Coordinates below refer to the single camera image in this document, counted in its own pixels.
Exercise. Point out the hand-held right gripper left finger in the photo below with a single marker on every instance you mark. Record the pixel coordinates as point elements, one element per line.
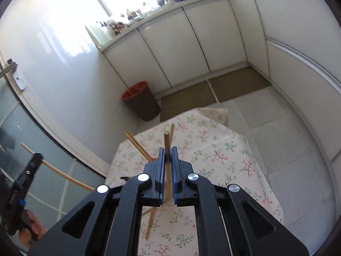
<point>125,218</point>

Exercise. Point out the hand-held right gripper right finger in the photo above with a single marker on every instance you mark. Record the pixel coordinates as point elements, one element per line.
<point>213,218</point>

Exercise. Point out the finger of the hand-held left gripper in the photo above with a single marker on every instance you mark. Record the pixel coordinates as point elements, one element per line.
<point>33,168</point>

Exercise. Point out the wooden chopstick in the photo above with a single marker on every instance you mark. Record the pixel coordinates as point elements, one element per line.
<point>171,133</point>
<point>66,178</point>
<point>166,144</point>
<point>139,144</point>
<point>149,224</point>
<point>146,211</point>

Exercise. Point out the pink perforated plastic basket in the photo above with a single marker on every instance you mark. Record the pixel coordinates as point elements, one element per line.
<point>154,156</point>

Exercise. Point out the person's left hand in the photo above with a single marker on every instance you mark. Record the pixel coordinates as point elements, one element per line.
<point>40,228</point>

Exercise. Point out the glass door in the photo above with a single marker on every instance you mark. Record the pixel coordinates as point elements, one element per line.
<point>24,128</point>

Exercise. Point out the floral tablecloth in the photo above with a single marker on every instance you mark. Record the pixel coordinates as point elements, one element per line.
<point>213,160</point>

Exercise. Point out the pair of wooden chopsticks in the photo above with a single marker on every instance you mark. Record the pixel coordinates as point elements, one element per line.
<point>137,147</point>

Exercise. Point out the brown trash can red rim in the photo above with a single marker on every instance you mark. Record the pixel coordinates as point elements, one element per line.
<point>143,106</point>

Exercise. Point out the brown floor mat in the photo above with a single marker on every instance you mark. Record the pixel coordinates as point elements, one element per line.
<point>239,84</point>
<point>186,101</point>

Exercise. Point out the small countertop ornament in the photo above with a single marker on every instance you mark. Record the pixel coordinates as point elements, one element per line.
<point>114,26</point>

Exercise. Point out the white base cabinets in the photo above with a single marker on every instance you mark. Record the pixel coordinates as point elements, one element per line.
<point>186,45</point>

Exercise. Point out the small countertop jars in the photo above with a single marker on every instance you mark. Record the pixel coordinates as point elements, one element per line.
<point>134,14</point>

